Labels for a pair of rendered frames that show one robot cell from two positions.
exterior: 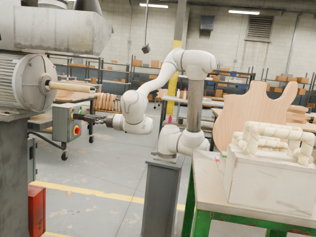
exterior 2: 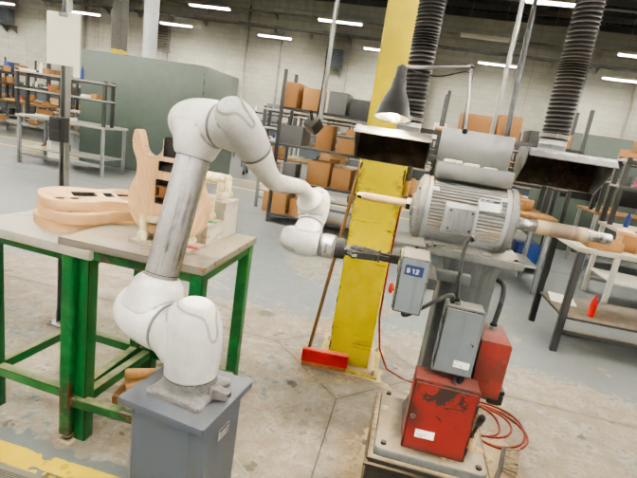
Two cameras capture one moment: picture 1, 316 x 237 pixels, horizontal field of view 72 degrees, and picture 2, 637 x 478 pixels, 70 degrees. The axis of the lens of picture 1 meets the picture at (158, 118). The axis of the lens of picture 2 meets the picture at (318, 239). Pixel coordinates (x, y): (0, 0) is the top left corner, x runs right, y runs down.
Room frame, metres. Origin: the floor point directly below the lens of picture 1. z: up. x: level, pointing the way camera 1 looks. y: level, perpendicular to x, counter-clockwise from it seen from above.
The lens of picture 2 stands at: (2.82, 0.29, 1.50)
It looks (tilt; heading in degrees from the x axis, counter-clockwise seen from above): 14 degrees down; 184
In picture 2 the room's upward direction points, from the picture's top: 9 degrees clockwise
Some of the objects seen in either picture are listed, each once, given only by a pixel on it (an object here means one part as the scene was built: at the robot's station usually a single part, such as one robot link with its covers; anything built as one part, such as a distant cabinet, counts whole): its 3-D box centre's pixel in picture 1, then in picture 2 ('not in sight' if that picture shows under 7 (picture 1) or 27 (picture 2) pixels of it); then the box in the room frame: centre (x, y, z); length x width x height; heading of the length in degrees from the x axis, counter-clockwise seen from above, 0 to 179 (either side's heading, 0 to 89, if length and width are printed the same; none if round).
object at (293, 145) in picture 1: (294, 144); not in sight; (0.77, -0.50, 1.15); 0.03 x 0.03 x 0.09
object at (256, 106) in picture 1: (251, 121); (170, 188); (1.06, -0.46, 1.17); 0.35 x 0.04 x 0.40; 82
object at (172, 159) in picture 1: (164, 154); (196, 381); (1.66, -0.08, 0.73); 0.22 x 0.18 x 0.06; 77
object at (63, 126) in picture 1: (54, 126); (428, 288); (1.22, 0.59, 0.99); 0.24 x 0.21 x 0.26; 84
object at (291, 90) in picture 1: (286, 91); (143, 142); (1.04, -0.59, 1.33); 0.07 x 0.04 x 0.10; 82
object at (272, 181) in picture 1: (266, 177); (204, 213); (0.75, -0.42, 1.02); 0.27 x 0.15 x 0.17; 83
